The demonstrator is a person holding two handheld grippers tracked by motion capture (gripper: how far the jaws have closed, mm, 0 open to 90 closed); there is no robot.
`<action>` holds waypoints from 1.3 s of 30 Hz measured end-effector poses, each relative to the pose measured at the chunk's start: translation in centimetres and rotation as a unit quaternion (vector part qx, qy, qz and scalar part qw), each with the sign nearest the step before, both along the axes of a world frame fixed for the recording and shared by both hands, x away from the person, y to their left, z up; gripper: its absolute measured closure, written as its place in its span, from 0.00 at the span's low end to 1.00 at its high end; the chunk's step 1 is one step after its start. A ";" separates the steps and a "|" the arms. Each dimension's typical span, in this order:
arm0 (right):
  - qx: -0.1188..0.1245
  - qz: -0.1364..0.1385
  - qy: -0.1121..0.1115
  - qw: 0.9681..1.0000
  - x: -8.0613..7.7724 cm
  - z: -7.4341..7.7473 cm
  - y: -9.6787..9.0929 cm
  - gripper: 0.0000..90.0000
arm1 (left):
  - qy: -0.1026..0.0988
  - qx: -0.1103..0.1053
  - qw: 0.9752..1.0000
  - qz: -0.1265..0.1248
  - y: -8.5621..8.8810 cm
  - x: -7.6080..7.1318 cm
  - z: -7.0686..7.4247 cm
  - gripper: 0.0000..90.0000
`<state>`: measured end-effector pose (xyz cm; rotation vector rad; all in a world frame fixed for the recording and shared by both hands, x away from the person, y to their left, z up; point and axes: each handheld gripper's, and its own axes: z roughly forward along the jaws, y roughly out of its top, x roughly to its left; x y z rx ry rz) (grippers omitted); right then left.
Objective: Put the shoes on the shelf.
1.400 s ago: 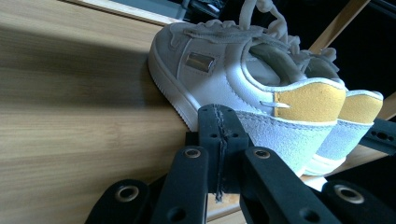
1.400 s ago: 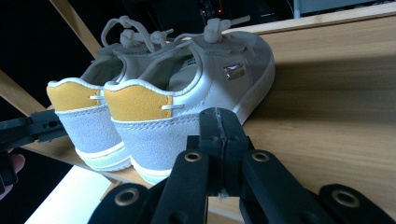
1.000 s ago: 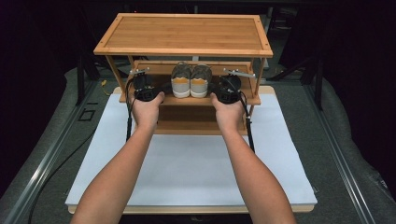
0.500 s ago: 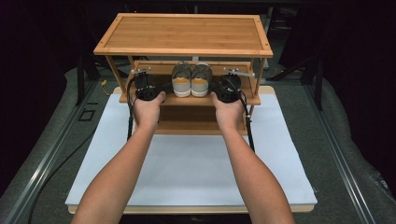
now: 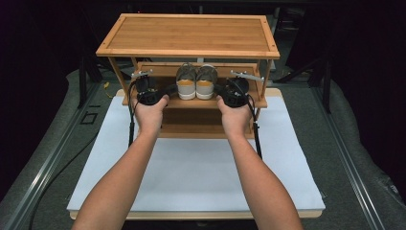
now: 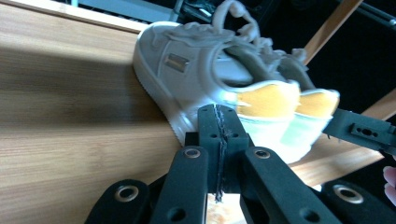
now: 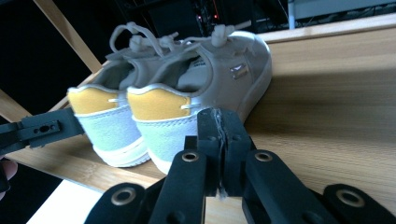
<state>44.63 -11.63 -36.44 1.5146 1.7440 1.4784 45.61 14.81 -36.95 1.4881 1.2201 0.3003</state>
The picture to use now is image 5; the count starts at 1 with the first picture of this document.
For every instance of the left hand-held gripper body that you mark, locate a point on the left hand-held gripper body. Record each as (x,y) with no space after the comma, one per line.
(146,96)

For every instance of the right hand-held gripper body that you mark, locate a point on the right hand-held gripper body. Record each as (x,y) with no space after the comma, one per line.
(236,96)

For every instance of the beige sneaker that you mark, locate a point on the beige sneaker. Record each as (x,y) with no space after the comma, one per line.
(206,86)
(186,86)

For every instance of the three-tier wooden shoe rack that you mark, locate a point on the three-tier wooden shoe rack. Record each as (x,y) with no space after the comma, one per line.
(191,35)

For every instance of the person's left hand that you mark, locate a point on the person's left hand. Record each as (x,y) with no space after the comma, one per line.
(150,118)

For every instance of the person's right hand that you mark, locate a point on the person's right hand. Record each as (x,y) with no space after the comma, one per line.
(236,121)

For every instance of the small yellow floor object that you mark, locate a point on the small yellow floor object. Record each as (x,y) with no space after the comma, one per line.
(106,85)

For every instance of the black stand pole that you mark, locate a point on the black stand pole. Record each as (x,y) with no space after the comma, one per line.
(82,83)
(326,86)

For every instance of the white table mat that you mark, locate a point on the white table mat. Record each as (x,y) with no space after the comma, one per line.
(191,179)

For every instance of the metal floor rail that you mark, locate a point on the metal floor rail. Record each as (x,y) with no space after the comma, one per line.
(44,169)
(348,159)

